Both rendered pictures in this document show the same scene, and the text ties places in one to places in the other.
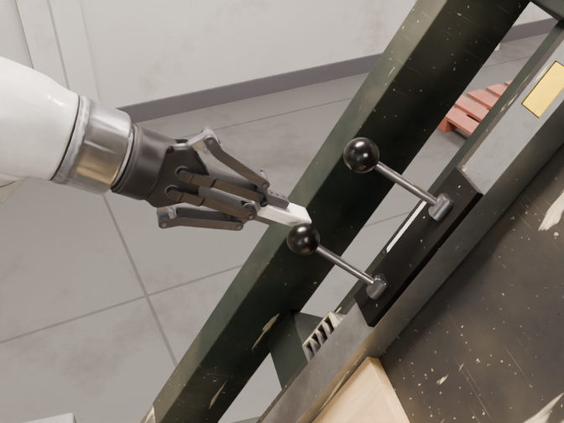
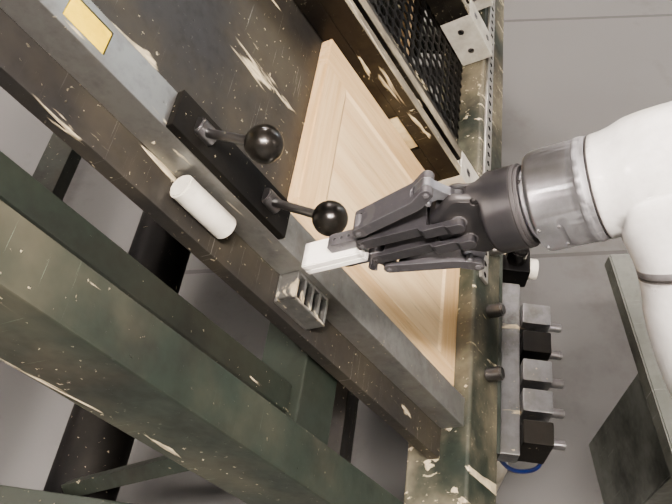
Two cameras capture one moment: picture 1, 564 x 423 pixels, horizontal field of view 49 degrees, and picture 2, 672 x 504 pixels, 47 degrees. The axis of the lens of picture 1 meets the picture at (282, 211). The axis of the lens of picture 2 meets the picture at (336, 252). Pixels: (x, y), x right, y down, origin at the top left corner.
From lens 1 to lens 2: 1.03 m
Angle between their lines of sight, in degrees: 86
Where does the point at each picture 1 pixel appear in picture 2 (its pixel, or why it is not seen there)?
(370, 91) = (120, 323)
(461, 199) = (193, 109)
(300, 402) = (350, 288)
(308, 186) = (238, 403)
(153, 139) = (495, 175)
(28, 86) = (642, 114)
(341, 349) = not seen: hidden behind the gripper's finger
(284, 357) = (316, 430)
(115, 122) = (540, 153)
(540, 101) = (100, 31)
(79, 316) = not seen: outside the picture
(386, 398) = (299, 194)
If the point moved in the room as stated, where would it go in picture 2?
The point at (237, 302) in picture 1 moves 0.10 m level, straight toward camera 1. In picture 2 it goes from (355, 472) to (377, 397)
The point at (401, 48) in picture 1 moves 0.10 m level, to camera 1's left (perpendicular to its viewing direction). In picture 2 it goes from (60, 274) to (172, 316)
